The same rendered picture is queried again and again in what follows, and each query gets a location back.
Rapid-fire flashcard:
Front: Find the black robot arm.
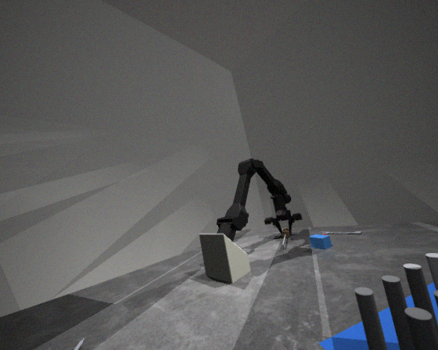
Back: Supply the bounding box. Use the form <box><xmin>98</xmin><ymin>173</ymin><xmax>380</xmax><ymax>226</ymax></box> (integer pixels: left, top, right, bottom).
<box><xmin>217</xmin><ymin>159</ymin><xmax>291</xmax><ymax>241</ymax></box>

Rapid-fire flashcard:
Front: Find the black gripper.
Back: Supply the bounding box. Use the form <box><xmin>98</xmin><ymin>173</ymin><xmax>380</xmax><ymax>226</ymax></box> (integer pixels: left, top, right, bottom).
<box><xmin>265</xmin><ymin>205</ymin><xmax>302</xmax><ymax>235</ymax></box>

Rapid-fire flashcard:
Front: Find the blue block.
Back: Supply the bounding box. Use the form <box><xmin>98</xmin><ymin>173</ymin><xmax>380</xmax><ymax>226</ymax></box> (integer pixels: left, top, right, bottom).
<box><xmin>310</xmin><ymin>234</ymin><xmax>332</xmax><ymax>249</ymax></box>

